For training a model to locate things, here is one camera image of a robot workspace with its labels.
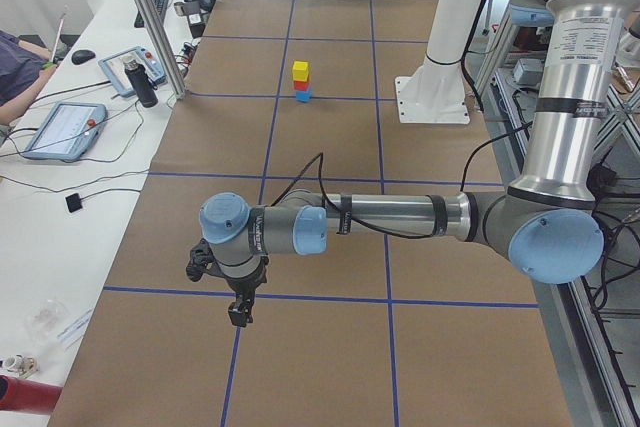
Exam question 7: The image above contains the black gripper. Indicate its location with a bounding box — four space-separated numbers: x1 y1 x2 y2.
227 269 267 328

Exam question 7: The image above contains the blue wooden cube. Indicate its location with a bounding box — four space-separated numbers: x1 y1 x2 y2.
295 88 312 103

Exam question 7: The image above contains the red wooden cube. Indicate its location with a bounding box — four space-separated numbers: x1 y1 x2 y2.
293 77 310 92

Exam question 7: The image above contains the yellow wooden cube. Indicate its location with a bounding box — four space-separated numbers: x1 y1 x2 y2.
291 60 310 82

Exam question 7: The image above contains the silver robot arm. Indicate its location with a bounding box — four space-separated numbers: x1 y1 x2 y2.
187 0 516 331

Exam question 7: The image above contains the small black square pad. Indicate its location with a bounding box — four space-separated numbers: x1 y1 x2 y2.
65 193 83 213

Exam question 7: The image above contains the red cylinder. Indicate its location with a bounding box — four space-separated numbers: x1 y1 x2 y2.
1 375 62 415

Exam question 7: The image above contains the black water bottle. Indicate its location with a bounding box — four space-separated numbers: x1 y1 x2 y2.
122 54 158 108

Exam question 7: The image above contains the near teach pendant tablet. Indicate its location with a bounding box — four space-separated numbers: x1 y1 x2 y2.
22 101 107 161

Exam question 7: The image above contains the teach pendant tablet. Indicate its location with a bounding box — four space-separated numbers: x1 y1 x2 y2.
22 101 107 161
97 46 166 99

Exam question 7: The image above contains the far teach pendant tablet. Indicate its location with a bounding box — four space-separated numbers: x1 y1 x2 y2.
97 46 166 99

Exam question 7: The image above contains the black computer mouse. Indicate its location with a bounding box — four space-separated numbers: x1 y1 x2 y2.
71 49 96 66

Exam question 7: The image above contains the seated person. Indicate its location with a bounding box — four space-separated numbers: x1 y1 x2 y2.
0 31 57 126

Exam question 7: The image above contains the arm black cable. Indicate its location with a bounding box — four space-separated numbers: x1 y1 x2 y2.
272 151 534 241

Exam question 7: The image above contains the white camera mast base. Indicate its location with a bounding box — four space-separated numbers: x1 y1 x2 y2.
395 0 485 125

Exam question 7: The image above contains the aluminium frame post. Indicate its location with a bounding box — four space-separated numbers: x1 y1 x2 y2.
134 0 186 100

